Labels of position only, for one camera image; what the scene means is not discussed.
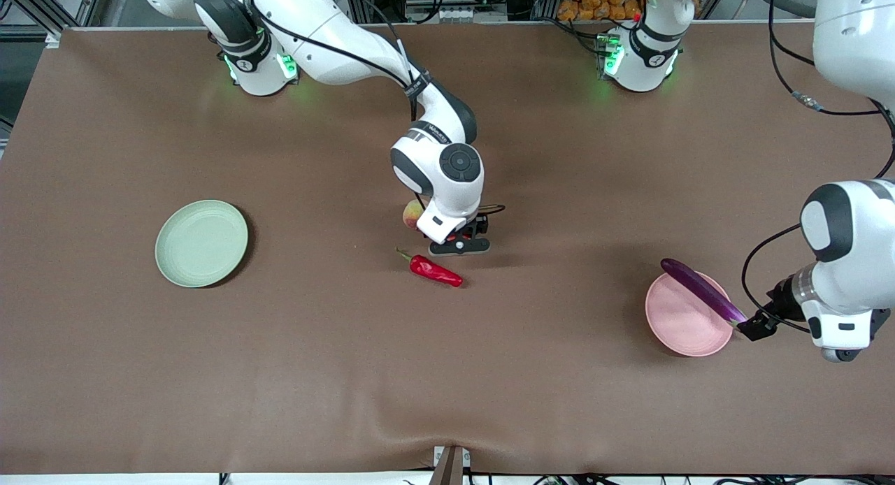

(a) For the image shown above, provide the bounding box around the pink round plate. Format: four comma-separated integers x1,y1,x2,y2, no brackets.
645,269,736,358

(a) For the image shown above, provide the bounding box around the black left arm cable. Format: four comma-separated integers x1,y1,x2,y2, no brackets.
743,0,895,332

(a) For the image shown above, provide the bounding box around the pale green round plate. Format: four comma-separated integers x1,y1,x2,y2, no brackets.
155,199,249,289

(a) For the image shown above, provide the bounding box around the long purple eggplant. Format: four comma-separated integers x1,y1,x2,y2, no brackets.
661,259,749,327

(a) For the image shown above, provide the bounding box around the metal table clamp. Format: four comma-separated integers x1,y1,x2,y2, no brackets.
430,445,471,485

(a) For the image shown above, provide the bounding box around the aluminium frame profile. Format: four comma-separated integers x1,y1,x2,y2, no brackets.
0,0,106,42

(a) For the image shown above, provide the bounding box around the brown table cover sheet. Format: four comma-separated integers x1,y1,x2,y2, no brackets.
0,22,895,475

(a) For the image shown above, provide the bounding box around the red chili pepper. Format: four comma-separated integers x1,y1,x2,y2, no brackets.
395,248,464,289

